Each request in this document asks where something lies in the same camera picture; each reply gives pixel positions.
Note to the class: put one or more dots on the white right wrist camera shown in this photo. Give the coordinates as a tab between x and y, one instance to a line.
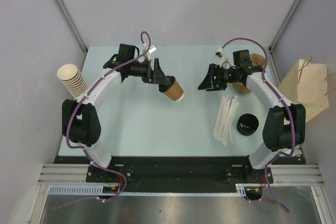
223	59

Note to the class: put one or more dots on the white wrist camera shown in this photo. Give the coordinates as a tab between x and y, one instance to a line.
223	59
148	50

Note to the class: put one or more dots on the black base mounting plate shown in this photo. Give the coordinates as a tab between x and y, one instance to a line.
185	186

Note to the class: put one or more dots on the brown paper coffee cup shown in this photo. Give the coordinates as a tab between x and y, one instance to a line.
173	90

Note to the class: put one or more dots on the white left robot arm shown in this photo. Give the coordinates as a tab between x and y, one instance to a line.
80	122

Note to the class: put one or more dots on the black lid stack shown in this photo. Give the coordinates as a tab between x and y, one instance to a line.
247	124

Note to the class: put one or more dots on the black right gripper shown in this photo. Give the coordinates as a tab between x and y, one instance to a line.
209	83

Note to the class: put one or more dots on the stack of paper cups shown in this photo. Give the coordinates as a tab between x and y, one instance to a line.
72	78

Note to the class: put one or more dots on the aluminium frame rail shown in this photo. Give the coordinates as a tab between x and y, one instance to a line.
283	175

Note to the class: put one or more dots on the white wrapped straw pile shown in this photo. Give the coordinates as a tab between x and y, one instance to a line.
225	115

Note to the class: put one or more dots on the black coffee cup lid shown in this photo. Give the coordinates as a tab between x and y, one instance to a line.
168	83

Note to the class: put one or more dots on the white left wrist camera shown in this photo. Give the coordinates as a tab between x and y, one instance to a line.
148	50

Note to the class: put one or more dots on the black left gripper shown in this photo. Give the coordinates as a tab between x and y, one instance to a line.
155	76

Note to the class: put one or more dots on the cream paper takeout bag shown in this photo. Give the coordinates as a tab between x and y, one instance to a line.
307	84

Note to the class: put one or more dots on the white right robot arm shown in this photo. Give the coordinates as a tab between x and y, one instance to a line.
285	123

